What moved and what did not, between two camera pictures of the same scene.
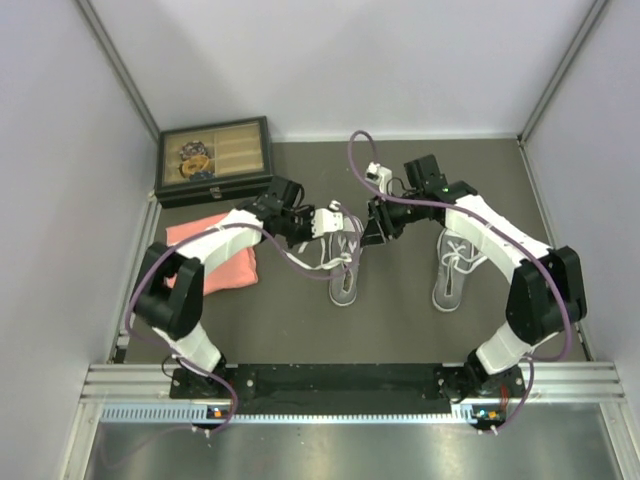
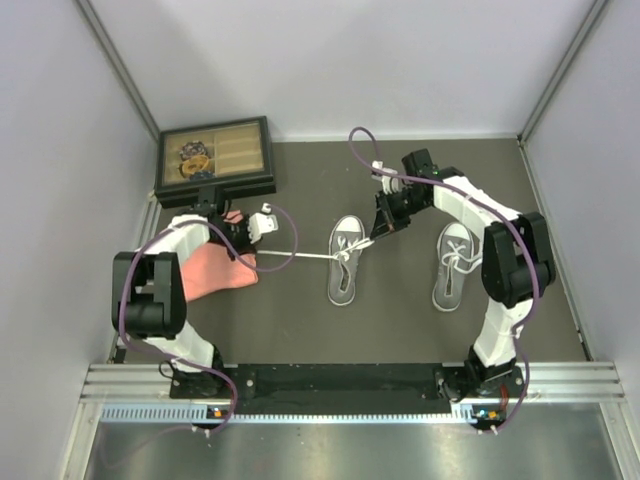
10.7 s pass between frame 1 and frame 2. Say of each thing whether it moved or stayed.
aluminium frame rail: stayed
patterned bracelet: stayed
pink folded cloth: stayed
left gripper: moved
